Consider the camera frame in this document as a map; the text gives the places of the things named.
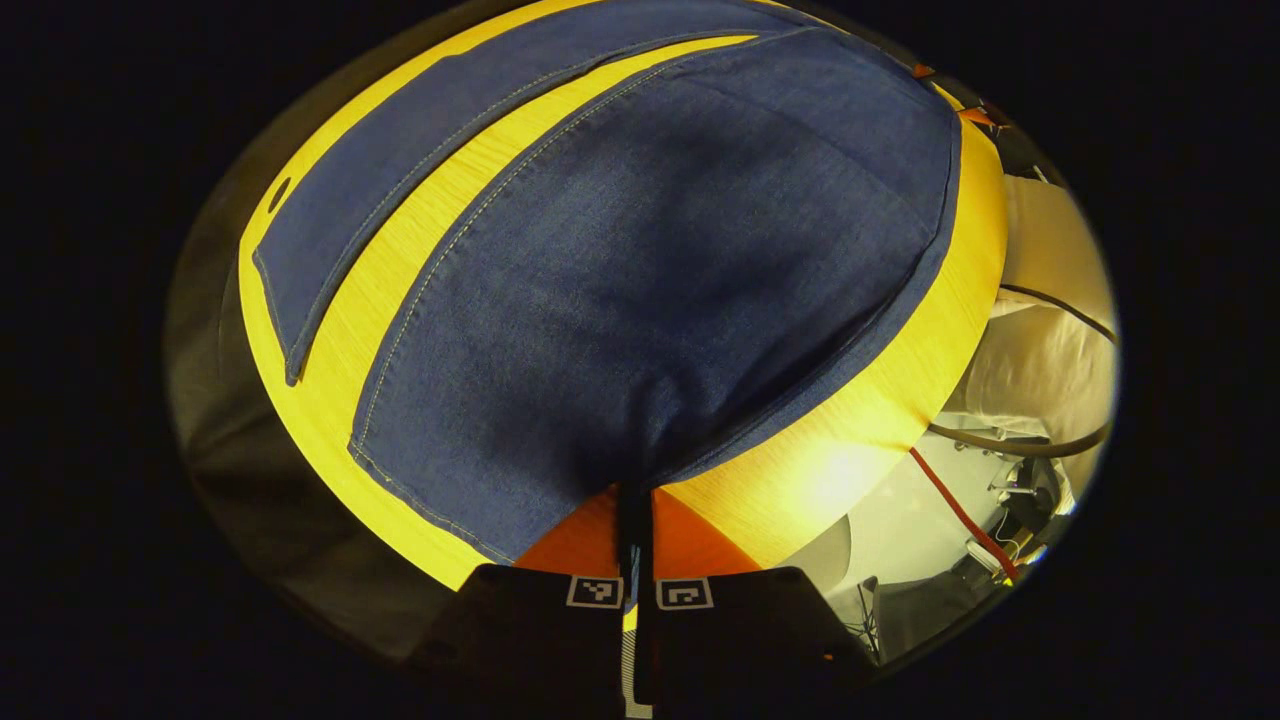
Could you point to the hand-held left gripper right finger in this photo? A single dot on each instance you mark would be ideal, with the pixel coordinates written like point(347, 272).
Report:
point(740, 620)

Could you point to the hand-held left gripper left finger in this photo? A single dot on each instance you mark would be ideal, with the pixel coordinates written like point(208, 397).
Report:
point(520, 620)

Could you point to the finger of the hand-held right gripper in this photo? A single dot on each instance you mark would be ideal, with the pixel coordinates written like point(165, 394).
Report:
point(925, 71)
point(978, 117)

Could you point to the blue denim jeans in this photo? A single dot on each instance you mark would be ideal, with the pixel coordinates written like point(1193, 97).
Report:
point(650, 250)

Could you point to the person's light clothing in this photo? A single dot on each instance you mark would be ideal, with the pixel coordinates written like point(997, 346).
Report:
point(1050, 240)

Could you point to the white rounded object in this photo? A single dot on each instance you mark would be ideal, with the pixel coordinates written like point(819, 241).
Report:
point(820, 555)

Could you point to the office chair base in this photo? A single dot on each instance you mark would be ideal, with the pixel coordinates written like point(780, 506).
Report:
point(1020, 490)

